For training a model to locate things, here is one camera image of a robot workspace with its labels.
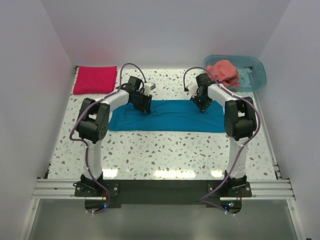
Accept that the blue t shirt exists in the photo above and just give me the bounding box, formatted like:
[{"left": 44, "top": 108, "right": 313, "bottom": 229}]
[{"left": 108, "top": 100, "right": 225, "bottom": 133}]

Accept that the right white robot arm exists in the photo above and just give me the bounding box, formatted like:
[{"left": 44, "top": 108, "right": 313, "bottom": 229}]
[{"left": 184, "top": 73, "right": 261, "bottom": 197}]

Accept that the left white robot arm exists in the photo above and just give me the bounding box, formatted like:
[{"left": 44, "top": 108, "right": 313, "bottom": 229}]
[{"left": 69, "top": 76, "right": 156, "bottom": 196}]

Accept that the salmon t shirt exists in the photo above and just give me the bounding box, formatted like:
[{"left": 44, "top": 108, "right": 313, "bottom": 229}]
[{"left": 206, "top": 60, "right": 240, "bottom": 88}]

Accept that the teal plastic bin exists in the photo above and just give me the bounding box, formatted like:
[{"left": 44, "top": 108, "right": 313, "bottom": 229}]
[{"left": 203, "top": 55, "right": 267, "bottom": 92}]

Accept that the folded red t shirt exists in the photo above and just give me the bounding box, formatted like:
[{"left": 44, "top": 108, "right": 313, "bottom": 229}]
[{"left": 73, "top": 66, "right": 118, "bottom": 95}]

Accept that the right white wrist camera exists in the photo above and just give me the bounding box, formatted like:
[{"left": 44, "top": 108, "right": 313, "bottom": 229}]
[{"left": 186, "top": 83, "right": 199, "bottom": 97}]

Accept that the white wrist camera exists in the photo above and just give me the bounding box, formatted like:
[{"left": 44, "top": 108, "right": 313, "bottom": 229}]
[
  {"left": 186, "top": 83, "right": 199, "bottom": 97},
  {"left": 144, "top": 82, "right": 156, "bottom": 95}
]

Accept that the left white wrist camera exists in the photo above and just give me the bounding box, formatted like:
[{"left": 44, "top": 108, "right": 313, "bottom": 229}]
[{"left": 144, "top": 82, "right": 156, "bottom": 95}]

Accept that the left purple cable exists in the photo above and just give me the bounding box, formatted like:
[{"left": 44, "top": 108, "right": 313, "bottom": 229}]
[{"left": 68, "top": 62, "right": 148, "bottom": 215}]

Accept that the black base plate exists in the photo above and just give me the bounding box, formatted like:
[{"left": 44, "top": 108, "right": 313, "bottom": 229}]
[{"left": 73, "top": 178, "right": 253, "bottom": 213}]

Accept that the aluminium rail frame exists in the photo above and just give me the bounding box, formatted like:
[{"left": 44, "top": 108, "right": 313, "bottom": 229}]
[{"left": 19, "top": 154, "right": 305, "bottom": 240}]

